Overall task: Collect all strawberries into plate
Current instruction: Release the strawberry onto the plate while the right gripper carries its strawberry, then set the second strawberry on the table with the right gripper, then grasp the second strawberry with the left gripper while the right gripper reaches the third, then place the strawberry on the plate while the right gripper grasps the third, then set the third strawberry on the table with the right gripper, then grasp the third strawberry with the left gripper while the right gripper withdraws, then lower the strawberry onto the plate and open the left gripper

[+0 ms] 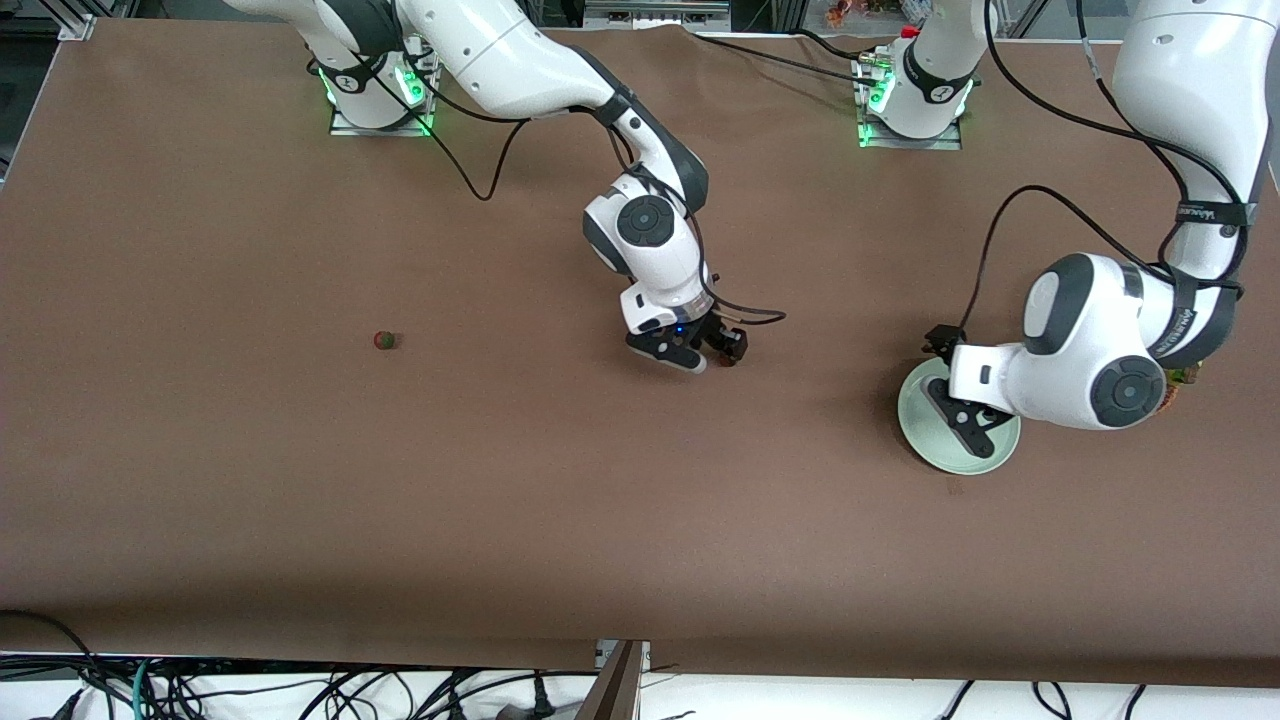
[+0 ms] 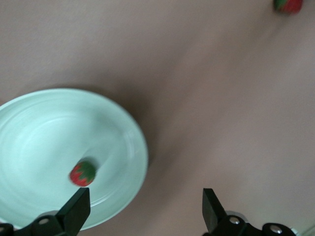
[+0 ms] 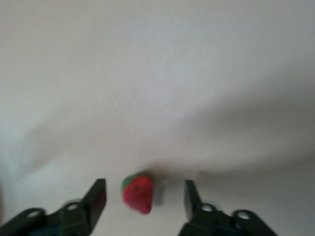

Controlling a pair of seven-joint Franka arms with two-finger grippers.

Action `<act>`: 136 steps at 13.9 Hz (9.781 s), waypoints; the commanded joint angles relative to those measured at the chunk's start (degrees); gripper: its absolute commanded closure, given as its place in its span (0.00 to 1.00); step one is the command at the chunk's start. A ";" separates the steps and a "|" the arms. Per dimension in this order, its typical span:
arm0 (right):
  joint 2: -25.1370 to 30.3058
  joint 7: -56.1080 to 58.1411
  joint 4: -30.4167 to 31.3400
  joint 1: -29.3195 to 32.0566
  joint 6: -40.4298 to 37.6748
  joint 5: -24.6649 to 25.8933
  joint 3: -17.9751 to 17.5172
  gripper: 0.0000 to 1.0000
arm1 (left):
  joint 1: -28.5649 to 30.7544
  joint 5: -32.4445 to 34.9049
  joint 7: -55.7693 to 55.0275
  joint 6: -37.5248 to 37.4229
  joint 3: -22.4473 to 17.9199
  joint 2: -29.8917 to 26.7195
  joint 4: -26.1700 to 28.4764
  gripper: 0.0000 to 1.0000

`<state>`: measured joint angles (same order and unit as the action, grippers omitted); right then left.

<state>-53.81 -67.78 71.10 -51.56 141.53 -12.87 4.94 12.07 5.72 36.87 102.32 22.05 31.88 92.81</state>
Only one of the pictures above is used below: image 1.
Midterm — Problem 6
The light green round plate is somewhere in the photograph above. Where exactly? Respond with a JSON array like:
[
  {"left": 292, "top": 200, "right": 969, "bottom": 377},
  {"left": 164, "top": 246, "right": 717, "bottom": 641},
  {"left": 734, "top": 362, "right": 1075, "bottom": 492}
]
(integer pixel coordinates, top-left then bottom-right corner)
[{"left": 897, "top": 356, "right": 1022, "bottom": 475}]

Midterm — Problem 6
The brown table cover sheet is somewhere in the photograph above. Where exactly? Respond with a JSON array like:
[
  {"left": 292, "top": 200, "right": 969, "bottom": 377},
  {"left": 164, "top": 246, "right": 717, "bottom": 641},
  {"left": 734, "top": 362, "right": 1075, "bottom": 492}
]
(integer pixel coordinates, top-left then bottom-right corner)
[{"left": 0, "top": 18, "right": 1280, "bottom": 687}]

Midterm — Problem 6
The aluminium corner profile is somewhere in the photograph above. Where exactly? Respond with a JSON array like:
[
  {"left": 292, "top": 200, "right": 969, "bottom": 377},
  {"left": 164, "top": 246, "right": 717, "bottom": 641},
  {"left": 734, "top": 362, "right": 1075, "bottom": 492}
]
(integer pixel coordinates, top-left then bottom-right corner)
[{"left": 55, "top": 0, "right": 101, "bottom": 43}]

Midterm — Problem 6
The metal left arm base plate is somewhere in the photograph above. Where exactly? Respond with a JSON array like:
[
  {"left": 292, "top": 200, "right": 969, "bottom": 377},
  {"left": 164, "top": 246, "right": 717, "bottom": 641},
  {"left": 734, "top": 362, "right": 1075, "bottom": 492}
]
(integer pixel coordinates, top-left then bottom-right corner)
[{"left": 853, "top": 50, "right": 966, "bottom": 151}]

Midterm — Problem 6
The black base supply cable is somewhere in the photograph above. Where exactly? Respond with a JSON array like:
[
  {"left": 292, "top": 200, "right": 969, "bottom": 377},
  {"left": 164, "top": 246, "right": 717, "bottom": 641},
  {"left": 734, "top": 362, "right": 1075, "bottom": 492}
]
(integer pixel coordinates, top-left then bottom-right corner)
[
  {"left": 690, "top": 33, "right": 873, "bottom": 89},
  {"left": 795, "top": 28, "right": 876, "bottom": 61}
]

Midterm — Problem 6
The aluminium frame rail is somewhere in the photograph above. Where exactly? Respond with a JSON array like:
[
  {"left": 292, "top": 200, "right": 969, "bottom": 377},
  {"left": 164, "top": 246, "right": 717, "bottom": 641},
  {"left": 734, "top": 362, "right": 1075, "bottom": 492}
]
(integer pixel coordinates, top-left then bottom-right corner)
[{"left": 583, "top": 0, "right": 733, "bottom": 31}]

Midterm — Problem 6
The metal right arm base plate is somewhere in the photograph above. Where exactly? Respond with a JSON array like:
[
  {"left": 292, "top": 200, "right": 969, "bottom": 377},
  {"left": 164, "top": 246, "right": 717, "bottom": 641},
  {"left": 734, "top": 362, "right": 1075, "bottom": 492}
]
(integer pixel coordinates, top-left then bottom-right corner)
[{"left": 328, "top": 40, "right": 441, "bottom": 138}]

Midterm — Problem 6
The grey support post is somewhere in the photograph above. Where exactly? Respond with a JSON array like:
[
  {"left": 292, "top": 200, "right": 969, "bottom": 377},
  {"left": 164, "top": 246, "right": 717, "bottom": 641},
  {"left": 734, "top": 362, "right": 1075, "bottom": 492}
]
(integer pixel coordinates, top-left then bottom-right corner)
[{"left": 575, "top": 640, "right": 649, "bottom": 720}]

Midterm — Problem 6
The black floor cable loop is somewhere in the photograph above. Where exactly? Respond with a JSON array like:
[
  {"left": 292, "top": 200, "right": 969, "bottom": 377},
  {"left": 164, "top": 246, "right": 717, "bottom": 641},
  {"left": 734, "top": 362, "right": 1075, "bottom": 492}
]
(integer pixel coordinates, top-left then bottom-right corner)
[{"left": 0, "top": 608, "right": 113, "bottom": 720}]

